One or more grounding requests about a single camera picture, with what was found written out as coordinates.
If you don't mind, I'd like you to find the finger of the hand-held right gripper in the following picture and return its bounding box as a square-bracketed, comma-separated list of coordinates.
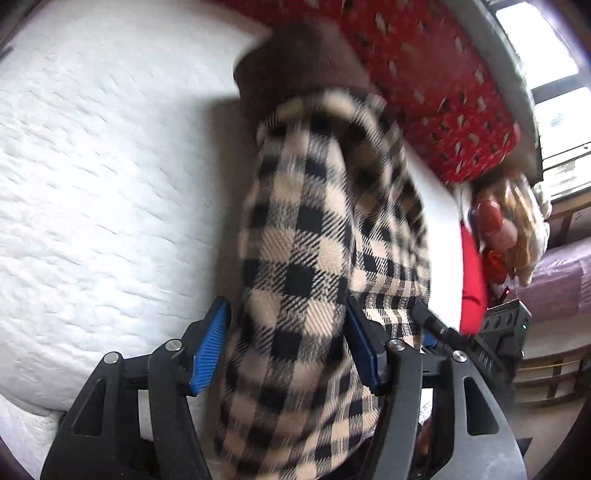
[411, 302, 481, 360]

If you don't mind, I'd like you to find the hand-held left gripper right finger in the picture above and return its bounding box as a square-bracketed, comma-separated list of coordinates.
[345, 295, 528, 480]

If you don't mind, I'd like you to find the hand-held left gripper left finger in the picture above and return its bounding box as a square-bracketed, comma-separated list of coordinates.
[41, 298, 232, 480]

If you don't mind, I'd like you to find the beige black checked jacket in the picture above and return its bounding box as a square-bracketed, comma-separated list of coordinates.
[215, 21, 432, 480]

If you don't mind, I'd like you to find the plain red cloth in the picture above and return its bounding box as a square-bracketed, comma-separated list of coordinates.
[458, 220, 491, 334]

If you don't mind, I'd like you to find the purple bedding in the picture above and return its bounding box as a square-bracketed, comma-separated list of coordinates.
[515, 240, 591, 324]

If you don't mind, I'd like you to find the stuffed doll toy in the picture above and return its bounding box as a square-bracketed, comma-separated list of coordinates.
[464, 173, 552, 289]

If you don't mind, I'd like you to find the white quilted bed cover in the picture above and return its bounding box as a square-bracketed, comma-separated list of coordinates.
[0, 0, 467, 480]

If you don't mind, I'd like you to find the window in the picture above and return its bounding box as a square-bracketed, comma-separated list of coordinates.
[487, 0, 591, 201]

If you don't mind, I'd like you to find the grey window sill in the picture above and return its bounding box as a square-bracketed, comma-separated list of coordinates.
[478, 0, 546, 183]

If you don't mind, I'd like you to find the red patterned blanket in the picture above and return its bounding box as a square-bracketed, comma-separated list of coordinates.
[217, 0, 522, 185]

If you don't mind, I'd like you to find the wooden bed frame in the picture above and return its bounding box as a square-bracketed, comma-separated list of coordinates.
[508, 196, 591, 409]

